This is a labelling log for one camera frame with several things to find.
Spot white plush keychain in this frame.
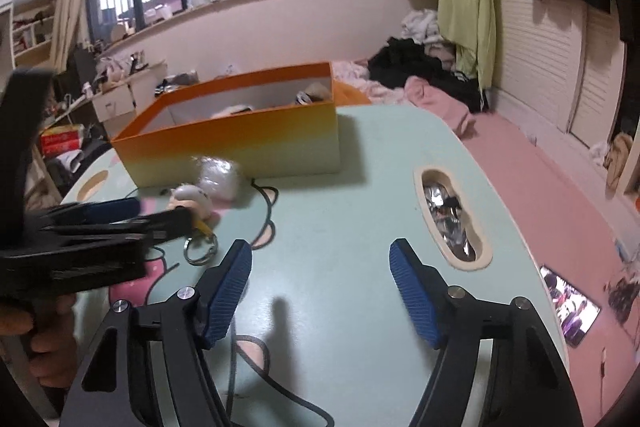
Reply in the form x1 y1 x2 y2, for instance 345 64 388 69
167 184 221 265

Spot dark patterned cloth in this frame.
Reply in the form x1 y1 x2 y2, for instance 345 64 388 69
605 274 640 323

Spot person's left hand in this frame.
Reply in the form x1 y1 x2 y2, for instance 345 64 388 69
0 294 76 388

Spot beige garment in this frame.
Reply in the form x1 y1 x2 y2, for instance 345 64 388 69
602 134 633 190

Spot white drawer cabinet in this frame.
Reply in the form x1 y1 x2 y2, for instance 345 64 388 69
92 62 168 124

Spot red box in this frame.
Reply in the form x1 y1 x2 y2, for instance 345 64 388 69
40 124 86 156

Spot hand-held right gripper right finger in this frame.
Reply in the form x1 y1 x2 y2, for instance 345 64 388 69
389 238 583 427

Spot clear plastic packet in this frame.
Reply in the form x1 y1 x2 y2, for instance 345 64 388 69
195 157 246 208

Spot crumpled foil wrappers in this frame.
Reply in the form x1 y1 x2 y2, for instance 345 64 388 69
424 174 476 255

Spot pink garment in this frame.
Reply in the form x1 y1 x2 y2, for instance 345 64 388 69
404 76 477 138

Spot floral blanket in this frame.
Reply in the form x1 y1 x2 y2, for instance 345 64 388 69
332 59 407 104

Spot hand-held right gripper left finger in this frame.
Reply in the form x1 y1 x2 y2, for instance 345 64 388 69
59 239 252 427

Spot smartphone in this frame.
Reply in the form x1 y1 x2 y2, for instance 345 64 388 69
540 264 601 349

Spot black clothes pile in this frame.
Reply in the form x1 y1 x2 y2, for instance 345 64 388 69
367 38 488 112

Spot white wall shelf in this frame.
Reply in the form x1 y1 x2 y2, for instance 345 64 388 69
10 2 57 68

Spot orange gradient cardboard box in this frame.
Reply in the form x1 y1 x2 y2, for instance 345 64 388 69
111 62 342 188

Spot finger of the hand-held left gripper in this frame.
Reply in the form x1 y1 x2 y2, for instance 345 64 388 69
40 208 195 244
47 198 142 225

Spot white clothes pile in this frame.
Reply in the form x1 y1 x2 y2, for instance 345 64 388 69
400 9 456 58

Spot white louvred closet doors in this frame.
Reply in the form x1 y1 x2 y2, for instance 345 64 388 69
492 0 628 148

